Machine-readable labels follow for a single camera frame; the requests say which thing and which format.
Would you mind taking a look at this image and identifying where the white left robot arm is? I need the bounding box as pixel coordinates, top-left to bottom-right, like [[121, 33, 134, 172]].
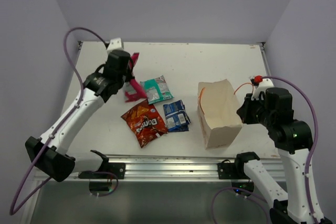
[[25, 49, 132, 182]]

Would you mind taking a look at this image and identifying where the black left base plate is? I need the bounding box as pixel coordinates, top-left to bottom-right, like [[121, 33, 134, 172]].
[[78, 163, 126, 179]]

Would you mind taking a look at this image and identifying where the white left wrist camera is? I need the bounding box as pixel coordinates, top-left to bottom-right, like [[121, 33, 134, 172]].
[[107, 38, 124, 51]]

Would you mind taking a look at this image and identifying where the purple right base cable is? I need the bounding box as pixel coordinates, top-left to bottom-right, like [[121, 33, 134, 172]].
[[211, 187, 271, 224]]

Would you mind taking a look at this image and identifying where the pink chip bag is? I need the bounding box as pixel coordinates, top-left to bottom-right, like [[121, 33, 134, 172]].
[[123, 52, 147, 103]]

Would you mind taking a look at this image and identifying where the aluminium mounting rail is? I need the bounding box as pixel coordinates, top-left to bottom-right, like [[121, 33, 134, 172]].
[[34, 155, 289, 183]]

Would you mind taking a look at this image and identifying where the blue snack bag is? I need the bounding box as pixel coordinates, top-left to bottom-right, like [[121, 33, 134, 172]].
[[163, 100, 191, 132]]

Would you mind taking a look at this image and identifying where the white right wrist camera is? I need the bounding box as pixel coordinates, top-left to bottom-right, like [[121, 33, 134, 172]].
[[250, 76, 274, 100]]

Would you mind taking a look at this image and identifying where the red Doritos bag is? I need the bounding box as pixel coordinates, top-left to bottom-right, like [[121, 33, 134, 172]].
[[121, 100, 168, 148]]

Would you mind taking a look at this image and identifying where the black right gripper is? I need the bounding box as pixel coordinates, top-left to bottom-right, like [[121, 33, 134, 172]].
[[237, 92, 275, 126]]

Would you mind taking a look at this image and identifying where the teal snack bag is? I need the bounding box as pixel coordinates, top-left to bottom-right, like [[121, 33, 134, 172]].
[[140, 76, 174, 104]]

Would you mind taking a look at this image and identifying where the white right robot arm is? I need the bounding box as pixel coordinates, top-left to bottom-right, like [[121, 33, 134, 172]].
[[234, 88, 331, 223]]

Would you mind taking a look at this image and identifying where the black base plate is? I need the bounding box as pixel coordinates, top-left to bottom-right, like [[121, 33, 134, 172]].
[[217, 159, 249, 180], [78, 163, 126, 179]]

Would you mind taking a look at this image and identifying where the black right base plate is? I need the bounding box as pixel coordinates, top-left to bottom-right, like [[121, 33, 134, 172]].
[[217, 159, 249, 180]]

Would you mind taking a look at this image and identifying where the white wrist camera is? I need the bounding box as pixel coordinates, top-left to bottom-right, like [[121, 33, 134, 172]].
[[250, 76, 274, 100], [107, 38, 124, 51]]

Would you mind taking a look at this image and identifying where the beige paper bag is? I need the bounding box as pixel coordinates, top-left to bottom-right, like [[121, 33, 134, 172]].
[[197, 79, 243, 149]]

